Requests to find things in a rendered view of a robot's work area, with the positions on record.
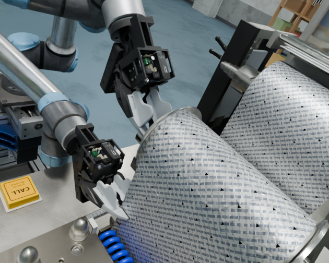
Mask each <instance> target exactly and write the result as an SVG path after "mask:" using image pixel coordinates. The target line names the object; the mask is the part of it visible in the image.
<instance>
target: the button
mask: <svg viewBox="0 0 329 263"><path fill-rule="evenodd" d="M0 190H1V192H2V195H3V197H4V200H5V202H6V205H7V207H8V209H13V208H16V207H19V206H22V205H25V204H28V203H30V202H33V201H36V200H38V199H39V193H38V191H37V189H36V187H35V185H34V183H33V181H32V179H31V177H30V176H29V175H28V176H24V177H21V178H17V179H14V180H11V181H7V182H3V183H0Z"/></svg>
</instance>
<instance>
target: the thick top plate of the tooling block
mask: <svg viewBox="0 0 329 263"><path fill-rule="evenodd" d="M75 221H76V220H74V221H72V222H69V223H67V224H65V225H63V226H60V227H58V228H55V229H53V230H51V231H48V232H46V233H44V234H42V235H39V236H37V237H35V238H33V239H30V240H28V241H26V242H24V243H21V244H19V245H17V246H14V247H12V248H10V249H8V250H5V251H3V252H1V253H0V263H16V261H17V257H18V256H19V255H20V253H21V251H22V250H23V249H24V248H25V247H27V246H34V247H35V248H36V249H37V251H38V254H39V256H40V263H114V262H113V260H112V258H111V257H110V255H109V253H108V252H107V250H106V248H105V247H104V245H103V243H102V242H101V240H100V239H99V237H98V235H97V234H96V233H95V234H93V235H91V234H90V232H89V233H88V237H87V238H86V239H85V240H84V241H82V242H74V241H72V240H71V239H70V238H69V230H70V229H71V226H72V225H73V224H74V222H75Z"/></svg>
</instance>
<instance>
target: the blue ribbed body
mask: <svg viewBox="0 0 329 263"><path fill-rule="evenodd" d="M99 239H100V240H103V239H105V240H106V241H105V242H103V245H104V247H105V248H106V247H108V246H110V248H108V250H107V252H108V253H109V255H110V254H112V253H114V255H113V256H112V257H111V258H112V260H113V262H114V261H116V260H118V261H119V262H117V263H134V259H133V258H132V257H129V252H128V251H127V250H125V246H124V244H122V243H120V242H121V240H120V238H119V237H117V236H116V232H115V231H114V230H109V231H105V232H104V233H102V234H101V235H100V236H99Z"/></svg>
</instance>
